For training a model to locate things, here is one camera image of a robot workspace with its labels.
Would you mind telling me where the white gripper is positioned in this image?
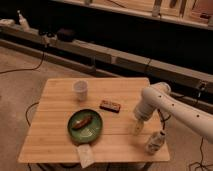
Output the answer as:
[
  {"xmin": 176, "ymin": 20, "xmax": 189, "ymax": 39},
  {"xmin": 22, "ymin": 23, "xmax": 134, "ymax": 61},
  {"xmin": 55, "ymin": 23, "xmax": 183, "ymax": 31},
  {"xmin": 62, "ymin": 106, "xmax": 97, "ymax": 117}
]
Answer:
[{"xmin": 133, "ymin": 99, "xmax": 155, "ymax": 134}]

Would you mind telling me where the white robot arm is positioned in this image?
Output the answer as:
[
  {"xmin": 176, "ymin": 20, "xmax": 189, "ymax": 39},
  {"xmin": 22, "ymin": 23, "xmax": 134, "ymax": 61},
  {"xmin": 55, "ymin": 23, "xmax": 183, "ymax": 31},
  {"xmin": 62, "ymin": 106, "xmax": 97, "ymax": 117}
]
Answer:
[{"xmin": 134, "ymin": 82, "xmax": 213, "ymax": 143}]

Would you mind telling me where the small clear bottle on table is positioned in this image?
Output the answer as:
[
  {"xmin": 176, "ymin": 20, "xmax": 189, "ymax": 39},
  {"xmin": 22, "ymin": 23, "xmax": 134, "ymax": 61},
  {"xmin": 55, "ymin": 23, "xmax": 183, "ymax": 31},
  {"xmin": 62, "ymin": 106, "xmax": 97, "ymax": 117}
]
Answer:
[{"xmin": 145, "ymin": 130, "xmax": 166, "ymax": 155}]

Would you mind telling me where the wooden table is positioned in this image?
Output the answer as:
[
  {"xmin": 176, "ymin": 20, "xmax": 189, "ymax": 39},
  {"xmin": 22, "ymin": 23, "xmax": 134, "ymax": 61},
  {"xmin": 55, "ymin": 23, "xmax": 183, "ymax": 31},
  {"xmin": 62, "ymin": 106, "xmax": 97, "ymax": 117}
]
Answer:
[{"xmin": 18, "ymin": 78, "xmax": 170, "ymax": 163}]

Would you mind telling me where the green frying pan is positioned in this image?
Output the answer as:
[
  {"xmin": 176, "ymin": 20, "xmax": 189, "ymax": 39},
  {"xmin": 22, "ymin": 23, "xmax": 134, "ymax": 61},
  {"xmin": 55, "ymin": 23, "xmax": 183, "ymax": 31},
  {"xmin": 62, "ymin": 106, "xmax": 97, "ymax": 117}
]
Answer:
[{"xmin": 67, "ymin": 109, "xmax": 103, "ymax": 169}]

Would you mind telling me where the brown sausage in pan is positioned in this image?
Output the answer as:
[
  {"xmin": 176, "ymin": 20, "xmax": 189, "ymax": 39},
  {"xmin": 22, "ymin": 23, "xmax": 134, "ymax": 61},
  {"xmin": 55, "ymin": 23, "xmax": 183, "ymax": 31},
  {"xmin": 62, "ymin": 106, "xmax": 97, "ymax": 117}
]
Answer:
[{"xmin": 72, "ymin": 116, "xmax": 93, "ymax": 130}]

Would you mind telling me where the black round object on ledge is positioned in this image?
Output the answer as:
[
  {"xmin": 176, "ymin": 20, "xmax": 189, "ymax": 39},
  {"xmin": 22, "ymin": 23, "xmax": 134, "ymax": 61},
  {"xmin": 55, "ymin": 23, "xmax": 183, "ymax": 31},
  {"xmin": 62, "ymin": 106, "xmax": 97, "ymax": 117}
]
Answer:
[{"xmin": 57, "ymin": 28, "xmax": 76, "ymax": 42}]

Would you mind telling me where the white spray bottle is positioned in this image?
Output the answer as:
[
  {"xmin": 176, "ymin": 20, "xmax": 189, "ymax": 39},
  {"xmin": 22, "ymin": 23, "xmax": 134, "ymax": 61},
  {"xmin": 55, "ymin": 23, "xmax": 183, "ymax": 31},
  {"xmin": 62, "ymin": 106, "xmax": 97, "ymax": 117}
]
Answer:
[{"xmin": 17, "ymin": 10, "xmax": 30, "ymax": 31}]

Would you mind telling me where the black cable right floor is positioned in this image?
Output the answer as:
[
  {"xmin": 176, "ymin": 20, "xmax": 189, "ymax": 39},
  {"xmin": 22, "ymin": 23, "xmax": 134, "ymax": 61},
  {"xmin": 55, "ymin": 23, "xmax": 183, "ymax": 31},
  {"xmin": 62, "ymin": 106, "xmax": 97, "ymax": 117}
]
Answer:
[{"xmin": 188, "ymin": 137, "xmax": 213, "ymax": 171}]

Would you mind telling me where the black cable on floor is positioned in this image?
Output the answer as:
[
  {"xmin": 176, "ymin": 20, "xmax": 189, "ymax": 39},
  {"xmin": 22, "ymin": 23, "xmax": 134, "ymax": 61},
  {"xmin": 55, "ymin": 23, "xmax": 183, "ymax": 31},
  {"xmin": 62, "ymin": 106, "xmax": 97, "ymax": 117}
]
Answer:
[{"xmin": 0, "ymin": 44, "xmax": 48, "ymax": 76}]

